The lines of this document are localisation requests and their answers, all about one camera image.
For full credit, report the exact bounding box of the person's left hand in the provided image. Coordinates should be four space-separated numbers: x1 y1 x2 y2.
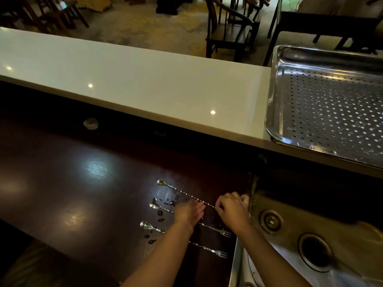
173 200 206 235

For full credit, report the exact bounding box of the person's right hand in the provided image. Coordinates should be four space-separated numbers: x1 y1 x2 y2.
215 192 252 234

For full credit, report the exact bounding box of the twisted steel bar spoon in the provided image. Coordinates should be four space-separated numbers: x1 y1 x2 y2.
157 179 217 209
140 221 228 259
149 201 233 238

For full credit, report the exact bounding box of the person's left forearm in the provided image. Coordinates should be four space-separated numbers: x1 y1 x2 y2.
120 224 195 287

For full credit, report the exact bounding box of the person's right forearm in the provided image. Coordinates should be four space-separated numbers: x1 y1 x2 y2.
235 222 313 287

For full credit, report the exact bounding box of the round sink overflow fitting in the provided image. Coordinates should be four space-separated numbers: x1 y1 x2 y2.
259 209 284 235

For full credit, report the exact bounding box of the round sink drain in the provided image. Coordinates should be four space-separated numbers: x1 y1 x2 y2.
297 233 334 273

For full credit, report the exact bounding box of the steel sink basin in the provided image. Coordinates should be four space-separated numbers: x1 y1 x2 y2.
229 191 383 287

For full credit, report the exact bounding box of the perforated steel tray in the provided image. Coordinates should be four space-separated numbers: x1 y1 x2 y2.
265 45 383 169

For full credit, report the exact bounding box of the dark wooden armchair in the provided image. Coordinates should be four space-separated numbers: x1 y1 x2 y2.
205 0 271 62

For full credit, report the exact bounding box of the dark wooden table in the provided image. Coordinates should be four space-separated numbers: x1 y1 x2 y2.
263 0 383 67

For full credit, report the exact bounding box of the dark wooden chair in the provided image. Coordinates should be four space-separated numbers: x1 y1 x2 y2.
0 0 90 35

